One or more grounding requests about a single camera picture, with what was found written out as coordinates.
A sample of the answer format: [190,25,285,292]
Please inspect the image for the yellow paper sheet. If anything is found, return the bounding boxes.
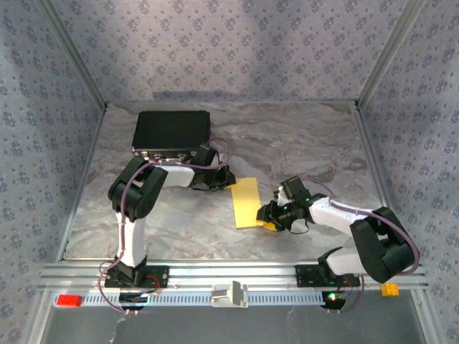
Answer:
[230,176,278,233]

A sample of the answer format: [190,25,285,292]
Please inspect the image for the black left control board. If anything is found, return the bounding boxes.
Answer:
[118,292,150,311]

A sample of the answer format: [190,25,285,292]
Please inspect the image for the white centre bracket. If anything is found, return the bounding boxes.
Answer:
[210,280,249,309]

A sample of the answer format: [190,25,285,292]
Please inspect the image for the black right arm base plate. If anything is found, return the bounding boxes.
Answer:
[294,264,361,288]

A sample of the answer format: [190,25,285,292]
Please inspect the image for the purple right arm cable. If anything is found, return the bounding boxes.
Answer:
[299,178,420,315]

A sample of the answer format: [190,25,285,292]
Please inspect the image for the red toy brick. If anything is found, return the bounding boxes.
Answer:
[57,294,83,308]

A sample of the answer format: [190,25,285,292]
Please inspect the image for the aluminium mounting rail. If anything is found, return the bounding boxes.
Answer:
[39,260,430,292]

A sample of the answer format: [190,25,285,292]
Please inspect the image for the black control board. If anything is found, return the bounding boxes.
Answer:
[118,292,150,311]
[321,290,348,311]

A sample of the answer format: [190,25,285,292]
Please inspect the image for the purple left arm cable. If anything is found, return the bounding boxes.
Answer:
[98,138,232,317]

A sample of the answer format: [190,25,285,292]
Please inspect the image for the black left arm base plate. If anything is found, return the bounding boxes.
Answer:
[103,264,170,290]

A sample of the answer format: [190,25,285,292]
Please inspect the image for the black right control board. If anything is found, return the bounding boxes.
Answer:
[321,290,348,311]

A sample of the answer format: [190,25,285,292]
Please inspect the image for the white slotted cable duct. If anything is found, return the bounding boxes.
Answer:
[53,290,347,308]

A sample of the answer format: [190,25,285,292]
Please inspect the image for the aluminium side rail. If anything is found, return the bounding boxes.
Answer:
[56,103,109,262]
[353,103,408,261]

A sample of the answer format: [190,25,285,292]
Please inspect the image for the black hard case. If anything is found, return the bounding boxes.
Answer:
[131,110,212,161]

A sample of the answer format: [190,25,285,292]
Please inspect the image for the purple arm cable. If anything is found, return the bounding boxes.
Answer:
[299,178,420,315]
[98,138,232,317]

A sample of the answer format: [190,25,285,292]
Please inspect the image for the aluminium frame post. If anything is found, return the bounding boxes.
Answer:
[354,0,430,108]
[37,0,109,108]

